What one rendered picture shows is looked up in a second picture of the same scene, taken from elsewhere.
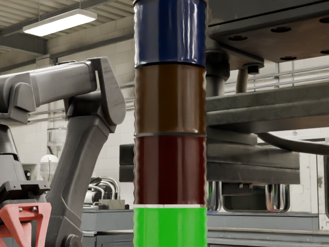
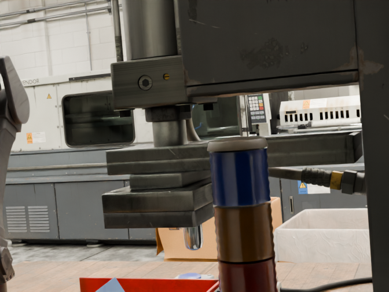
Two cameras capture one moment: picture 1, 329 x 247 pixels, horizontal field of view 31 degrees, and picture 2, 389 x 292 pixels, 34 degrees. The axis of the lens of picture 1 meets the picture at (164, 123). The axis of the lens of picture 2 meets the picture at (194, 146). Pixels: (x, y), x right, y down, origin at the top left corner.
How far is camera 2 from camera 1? 0.21 m
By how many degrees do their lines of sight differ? 21
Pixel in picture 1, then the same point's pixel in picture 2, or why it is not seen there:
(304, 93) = (275, 147)
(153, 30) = (238, 179)
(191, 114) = (269, 242)
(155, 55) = (241, 200)
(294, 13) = (270, 83)
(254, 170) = not seen: hidden behind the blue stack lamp
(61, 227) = not seen: outside the picture
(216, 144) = (199, 193)
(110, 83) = (14, 82)
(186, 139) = (268, 263)
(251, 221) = (96, 156)
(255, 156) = not seen: hidden behind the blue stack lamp
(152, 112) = (241, 246)
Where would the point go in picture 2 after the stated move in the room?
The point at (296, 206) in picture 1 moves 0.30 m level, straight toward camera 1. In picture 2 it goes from (142, 137) to (143, 138)
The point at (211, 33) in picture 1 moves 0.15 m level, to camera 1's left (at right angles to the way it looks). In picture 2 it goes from (189, 93) to (30, 104)
